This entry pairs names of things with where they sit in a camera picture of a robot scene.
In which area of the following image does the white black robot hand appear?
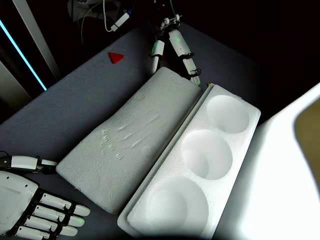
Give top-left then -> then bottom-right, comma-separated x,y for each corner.
0,154 -> 91,240
149,28 -> 203,87

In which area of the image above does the white foam lid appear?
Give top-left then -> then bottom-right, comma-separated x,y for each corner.
55,66 -> 203,215

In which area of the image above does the white foam three-cavity tray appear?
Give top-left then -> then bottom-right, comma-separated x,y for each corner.
116,82 -> 262,240

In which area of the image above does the white usb adapter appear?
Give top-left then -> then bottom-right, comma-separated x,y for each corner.
109,12 -> 130,32

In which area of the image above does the red triangular toy block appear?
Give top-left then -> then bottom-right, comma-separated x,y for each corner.
108,51 -> 125,65

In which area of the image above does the grey table cloth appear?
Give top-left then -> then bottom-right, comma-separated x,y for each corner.
0,22 -> 261,240

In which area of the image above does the cyan light strip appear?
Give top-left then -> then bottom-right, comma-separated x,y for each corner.
0,19 -> 48,92

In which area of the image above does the large white rounded housing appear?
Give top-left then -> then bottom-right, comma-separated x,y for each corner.
214,82 -> 320,240

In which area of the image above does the white cable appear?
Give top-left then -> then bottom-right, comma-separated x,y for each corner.
102,0 -> 113,33

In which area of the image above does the white upright post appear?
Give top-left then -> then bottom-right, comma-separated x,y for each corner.
11,0 -> 62,80

